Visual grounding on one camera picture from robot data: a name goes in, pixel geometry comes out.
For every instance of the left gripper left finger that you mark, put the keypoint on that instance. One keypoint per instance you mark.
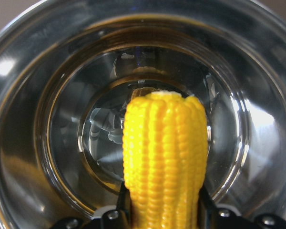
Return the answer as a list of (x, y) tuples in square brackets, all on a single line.
[(108, 217)]

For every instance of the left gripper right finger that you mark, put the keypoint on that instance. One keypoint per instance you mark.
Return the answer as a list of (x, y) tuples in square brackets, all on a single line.
[(210, 216)]

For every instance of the yellow plastic corn cob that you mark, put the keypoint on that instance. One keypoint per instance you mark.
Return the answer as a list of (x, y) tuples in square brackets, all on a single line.
[(165, 150)]

